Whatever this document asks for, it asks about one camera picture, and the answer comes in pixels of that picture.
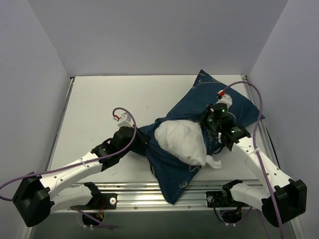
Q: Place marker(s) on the aluminium right side rail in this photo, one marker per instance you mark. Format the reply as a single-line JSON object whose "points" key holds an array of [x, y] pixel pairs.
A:
{"points": [[263, 132]]}

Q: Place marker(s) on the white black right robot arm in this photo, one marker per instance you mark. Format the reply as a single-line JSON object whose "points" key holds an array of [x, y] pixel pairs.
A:
{"points": [[283, 198]]}

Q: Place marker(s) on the aluminium front rail frame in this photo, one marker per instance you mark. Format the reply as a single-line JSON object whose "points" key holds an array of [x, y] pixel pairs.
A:
{"points": [[143, 213]]}

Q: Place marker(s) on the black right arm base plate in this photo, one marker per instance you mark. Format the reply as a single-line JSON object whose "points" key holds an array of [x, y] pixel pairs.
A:
{"points": [[216, 199]]}

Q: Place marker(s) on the aluminium left side rail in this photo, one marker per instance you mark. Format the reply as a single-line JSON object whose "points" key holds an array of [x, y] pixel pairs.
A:
{"points": [[69, 91]]}

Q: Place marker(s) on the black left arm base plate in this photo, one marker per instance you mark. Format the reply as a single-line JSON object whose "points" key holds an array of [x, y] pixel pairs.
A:
{"points": [[106, 201]]}

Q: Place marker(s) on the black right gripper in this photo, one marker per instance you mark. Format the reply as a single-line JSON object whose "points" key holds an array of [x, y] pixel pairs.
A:
{"points": [[206, 122]]}

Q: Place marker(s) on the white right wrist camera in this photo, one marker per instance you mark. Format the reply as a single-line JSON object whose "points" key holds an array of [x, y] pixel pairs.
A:
{"points": [[224, 98]]}

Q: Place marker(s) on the aluminium rail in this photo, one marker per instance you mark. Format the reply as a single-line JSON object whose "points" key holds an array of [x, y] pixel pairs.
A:
{"points": [[69, 91], [263, 132]]}

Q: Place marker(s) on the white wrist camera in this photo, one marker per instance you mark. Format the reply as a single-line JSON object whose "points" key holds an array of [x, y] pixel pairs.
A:
{"points": [[224, 98], [124, 120]]}

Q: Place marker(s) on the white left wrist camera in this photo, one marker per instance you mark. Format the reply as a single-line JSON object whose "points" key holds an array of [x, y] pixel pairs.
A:
{"points": [[124, 120]]}

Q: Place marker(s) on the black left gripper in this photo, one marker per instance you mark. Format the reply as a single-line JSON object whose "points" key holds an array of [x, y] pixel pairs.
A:
{"points": [[139, 137]]}

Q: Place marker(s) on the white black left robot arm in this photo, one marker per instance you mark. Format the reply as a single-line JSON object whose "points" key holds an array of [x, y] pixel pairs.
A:
{"points": [[38, 196]]}

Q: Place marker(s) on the blue pillowcase with gold script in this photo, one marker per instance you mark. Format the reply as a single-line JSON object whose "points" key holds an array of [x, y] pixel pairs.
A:
{"points": [[173, 175]]}

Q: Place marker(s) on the white pillow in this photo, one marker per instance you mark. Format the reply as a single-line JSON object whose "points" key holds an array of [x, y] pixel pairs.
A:
{"points": [[184, 140]]}

